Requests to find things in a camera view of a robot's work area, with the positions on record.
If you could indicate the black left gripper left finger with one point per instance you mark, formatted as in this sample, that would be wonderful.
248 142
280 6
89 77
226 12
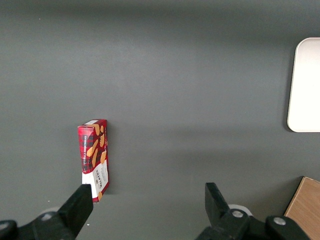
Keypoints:
72 215

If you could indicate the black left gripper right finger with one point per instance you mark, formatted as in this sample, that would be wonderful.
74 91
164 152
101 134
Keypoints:
220 217

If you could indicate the cream rectangular tray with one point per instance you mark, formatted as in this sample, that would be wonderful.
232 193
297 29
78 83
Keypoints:
307 87

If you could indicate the red tartan shortbread box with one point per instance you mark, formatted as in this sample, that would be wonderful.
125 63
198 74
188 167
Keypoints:
93 150

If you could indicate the wooden drawer cabinet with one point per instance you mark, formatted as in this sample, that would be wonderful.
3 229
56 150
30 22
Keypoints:
305 207

